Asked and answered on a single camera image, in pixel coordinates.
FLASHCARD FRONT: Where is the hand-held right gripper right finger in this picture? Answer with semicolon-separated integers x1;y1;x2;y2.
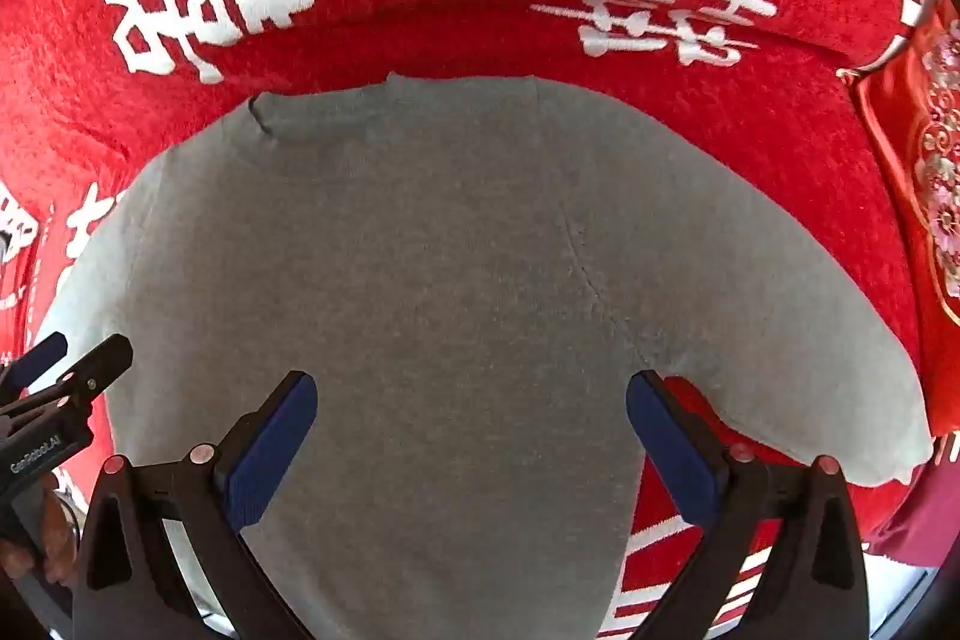
626;370;871;640

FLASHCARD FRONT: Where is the person's left hand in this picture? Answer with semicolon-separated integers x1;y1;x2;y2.
37;488;82;582

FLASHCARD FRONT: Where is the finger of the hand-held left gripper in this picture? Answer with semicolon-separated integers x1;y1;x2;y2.
0;332;68;398
0;334;134;438

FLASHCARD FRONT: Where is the red embroidered cushion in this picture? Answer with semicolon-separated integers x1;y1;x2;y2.
838;2;960;440

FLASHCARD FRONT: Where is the grey sweater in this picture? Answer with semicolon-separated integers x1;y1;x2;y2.
30;74;935;640

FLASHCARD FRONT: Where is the maroon cloth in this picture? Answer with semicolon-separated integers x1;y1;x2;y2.
862;437;960;570

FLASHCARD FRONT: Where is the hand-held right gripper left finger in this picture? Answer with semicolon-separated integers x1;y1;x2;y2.
73;370;320;640

